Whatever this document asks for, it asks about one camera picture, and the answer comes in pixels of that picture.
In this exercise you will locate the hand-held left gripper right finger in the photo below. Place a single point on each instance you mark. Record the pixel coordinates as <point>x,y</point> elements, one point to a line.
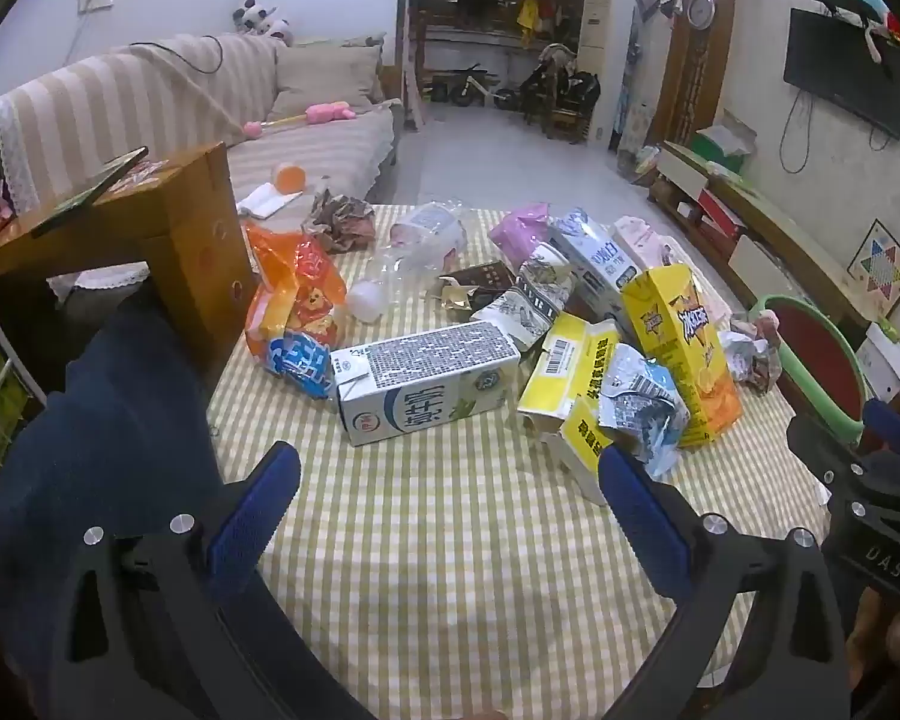
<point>641,514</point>

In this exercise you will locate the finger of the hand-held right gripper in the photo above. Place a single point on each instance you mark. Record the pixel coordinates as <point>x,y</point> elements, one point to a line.
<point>896,427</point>
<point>825,450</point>

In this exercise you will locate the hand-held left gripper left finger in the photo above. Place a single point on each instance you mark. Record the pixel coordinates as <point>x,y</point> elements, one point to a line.
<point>255,510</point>

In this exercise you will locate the red basin with green rim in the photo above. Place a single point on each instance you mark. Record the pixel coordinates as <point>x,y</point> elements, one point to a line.
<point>810,360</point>

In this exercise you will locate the silver blue snack bag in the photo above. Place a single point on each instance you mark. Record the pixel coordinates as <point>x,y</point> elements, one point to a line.
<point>634,397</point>

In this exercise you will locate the yellow white carton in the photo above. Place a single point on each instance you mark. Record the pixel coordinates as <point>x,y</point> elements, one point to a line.
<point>562,367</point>

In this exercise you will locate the pink carton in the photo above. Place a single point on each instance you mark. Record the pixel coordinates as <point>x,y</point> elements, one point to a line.
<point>649,240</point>

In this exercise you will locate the newspaper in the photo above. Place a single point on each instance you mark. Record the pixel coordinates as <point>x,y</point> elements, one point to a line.
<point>341,223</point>

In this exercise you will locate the person's right hand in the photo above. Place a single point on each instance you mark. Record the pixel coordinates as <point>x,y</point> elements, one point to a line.
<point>881,641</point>

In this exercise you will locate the white shoe box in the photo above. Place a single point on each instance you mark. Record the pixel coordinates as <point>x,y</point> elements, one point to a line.
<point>889,364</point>

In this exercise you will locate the green snack packet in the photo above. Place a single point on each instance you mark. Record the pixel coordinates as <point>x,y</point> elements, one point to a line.
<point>886,328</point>

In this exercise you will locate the crumpled paper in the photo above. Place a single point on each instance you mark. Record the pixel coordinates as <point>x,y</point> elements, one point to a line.
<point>750,360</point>

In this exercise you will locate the star checkers board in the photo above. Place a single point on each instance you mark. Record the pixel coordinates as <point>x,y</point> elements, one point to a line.
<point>881,270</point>

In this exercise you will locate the yellow chips box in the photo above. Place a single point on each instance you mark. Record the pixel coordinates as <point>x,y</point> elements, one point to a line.
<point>682,345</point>

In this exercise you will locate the green checkered tablecloth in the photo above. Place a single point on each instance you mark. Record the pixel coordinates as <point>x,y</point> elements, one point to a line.
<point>457,540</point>

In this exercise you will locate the white green milk carton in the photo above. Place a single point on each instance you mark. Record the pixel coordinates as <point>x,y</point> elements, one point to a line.
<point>420,382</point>

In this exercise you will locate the wooden television cabinet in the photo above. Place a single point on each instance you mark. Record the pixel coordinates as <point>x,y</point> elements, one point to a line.
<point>765,225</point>

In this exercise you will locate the orange snack bag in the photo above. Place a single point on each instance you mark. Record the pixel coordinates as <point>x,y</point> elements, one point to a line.
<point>292,277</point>

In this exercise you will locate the white plastic cup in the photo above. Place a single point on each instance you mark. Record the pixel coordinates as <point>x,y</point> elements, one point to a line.
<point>366,301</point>

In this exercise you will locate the black white patterned carton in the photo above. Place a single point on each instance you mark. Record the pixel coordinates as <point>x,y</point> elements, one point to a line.
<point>529,300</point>

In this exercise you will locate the red flat box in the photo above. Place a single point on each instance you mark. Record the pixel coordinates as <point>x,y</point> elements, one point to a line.
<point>720,214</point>

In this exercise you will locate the white blue milk carton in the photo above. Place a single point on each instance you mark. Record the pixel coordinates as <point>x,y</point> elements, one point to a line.
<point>596,259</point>

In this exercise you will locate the brown cardboard box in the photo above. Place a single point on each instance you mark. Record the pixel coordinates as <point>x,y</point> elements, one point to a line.
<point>187,240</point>

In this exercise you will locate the pink plastic bag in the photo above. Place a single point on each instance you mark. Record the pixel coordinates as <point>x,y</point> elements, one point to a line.
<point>517,232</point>

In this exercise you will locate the white paper tissue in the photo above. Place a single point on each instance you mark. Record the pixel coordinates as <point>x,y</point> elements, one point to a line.
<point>266,201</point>

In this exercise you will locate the green white open box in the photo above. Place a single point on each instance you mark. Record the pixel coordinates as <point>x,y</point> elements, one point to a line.
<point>727,154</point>

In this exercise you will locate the clear plastic bottle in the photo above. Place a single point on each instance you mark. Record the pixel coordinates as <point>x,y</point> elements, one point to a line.
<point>424,236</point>

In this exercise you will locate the orange plastic cup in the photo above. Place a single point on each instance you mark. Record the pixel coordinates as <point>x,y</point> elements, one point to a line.
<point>291,178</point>

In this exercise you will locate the stack of colourful books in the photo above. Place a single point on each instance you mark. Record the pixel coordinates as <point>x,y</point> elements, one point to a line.
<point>647,163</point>

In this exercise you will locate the black smartphone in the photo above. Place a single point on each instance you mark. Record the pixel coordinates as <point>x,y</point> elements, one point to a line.
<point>90,191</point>

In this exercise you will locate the colourful poster board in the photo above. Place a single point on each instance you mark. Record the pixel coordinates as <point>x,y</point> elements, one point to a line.
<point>634,127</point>

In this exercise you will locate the small wooden stool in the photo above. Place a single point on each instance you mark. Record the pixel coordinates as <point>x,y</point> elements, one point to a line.
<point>566,126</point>

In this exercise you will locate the pink toy hammer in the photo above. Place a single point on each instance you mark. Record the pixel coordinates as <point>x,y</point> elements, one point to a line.
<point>326,114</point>

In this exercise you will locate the beige striped sofa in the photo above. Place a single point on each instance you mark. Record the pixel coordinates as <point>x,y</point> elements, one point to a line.
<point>120,105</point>

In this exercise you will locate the dark baby stroller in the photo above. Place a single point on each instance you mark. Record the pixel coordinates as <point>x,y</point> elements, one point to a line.
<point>562,90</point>

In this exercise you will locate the beige pillow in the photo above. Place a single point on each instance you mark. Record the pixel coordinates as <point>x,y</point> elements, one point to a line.
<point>322,79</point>

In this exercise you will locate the white standing air conditioner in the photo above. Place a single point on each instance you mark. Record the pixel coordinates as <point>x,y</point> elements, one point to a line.
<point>604,52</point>

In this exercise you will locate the white balance bike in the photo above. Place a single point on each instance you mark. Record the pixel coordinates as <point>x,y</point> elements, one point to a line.
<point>465,86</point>

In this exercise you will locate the white plush toy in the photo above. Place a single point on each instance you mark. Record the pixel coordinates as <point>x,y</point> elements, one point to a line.
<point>279,30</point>

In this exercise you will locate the panda plush toy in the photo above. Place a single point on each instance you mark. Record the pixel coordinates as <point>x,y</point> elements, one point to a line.
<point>251,15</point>

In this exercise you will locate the yellow hanging garment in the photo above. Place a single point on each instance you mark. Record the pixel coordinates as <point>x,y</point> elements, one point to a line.
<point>527,19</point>

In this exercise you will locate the black wall television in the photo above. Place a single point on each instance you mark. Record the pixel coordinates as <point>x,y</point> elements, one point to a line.
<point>847,67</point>

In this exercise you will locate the round wall clock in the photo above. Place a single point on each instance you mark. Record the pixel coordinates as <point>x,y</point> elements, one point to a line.
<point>700,10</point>

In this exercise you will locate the white wall socket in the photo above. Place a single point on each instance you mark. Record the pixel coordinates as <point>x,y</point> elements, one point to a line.
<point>97,0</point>

